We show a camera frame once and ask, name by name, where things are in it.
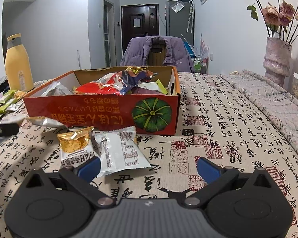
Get pink vase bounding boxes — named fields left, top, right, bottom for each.
left=263, top=37, right=292, bottom=87

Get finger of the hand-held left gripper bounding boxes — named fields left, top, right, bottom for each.
left=0, top=123, right=20, bottom=144

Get grey side door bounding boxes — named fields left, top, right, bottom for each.
left=103, top=0, right=115, bottom=68

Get green white snack packet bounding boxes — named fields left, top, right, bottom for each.
left=139, top=79, right=168, bottom=95

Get quilted grey blanket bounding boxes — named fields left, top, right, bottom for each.
left=220, top=69, right=298, bottom=161

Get wooden chair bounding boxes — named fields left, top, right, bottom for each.
left=148, top=45, right=167, bottom=66

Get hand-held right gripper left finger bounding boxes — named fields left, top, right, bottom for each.
left=25, top=157, right=115, bottom=207

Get purple jacket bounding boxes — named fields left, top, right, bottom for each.
left=120, top=36, right=193, bottom=73

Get dried pink roses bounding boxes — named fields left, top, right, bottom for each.
left=237, top=0, right=298, bottom=41

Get folded umbrella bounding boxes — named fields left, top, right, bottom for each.
left=186, top=0, right=195, bottom=33

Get red snack packet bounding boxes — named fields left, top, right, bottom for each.
left=73, top=73, right=130, bottom=96

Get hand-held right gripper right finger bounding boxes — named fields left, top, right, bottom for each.
left=184, top=157, right=280, bottom=207

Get small green snack packet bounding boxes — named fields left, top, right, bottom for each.
left=0, top=90, right=15, bottom=105
left=0, top=98, right=22, bottom=116

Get blue red noodle snack bag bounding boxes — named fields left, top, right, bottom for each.
left=114, top=66, right=159, bottom=96

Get yellow bottle with grey cap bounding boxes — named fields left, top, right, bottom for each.
left=5, top=33, right=35, bottom=91

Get dark brown door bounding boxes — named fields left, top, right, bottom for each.
left=121, top=4, right=159, bottom=66

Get grey refrigerator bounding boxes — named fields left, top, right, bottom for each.
left=166, top=0, right=194, bottom=39

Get cluttered storage rack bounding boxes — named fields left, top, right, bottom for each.
left=181, top=33, right=211, bottom=73

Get red cardboard box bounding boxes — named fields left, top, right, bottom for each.
left=23, top=66, right=181, bottom=135

